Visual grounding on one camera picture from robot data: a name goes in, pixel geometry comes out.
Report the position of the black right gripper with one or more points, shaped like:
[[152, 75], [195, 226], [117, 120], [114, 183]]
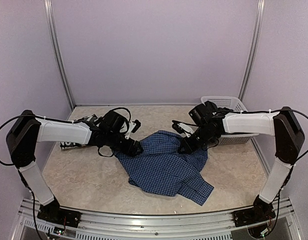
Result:
[[191, 148]]

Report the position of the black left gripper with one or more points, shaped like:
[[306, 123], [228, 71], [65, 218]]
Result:
[[130, 149]]

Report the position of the white plastic laundry basket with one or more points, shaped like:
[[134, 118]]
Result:
[[234, 134]]

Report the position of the blue checked long sleeve shirt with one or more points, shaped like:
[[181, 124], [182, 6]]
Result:
[[161, 170]]

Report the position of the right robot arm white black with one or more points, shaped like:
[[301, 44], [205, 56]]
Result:
[[281, 127]]

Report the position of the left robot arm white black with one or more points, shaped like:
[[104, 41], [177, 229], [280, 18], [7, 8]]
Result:
[[112, 130]]

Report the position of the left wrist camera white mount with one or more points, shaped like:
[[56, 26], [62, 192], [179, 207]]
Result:
[[132, 128]]

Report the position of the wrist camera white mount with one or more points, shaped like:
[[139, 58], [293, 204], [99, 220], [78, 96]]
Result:
[[132, 128], [182, 128]]

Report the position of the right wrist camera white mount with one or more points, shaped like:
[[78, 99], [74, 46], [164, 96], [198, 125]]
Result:
[[182, 128]]

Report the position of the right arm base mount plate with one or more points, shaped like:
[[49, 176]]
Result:
[[251, 216]]

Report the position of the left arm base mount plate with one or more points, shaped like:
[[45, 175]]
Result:
[[61, 216]]

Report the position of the front aluminium rail frame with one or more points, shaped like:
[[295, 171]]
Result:
[[219, 225]]

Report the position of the right aluminium frame post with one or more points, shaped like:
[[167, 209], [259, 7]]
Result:
[[253, 48]]

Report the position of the aluminium frame post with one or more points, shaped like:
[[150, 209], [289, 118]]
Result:
[[253, 48], [57, 52]]

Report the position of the left aluminium frame post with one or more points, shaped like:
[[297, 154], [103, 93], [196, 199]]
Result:
[[57, 52]]

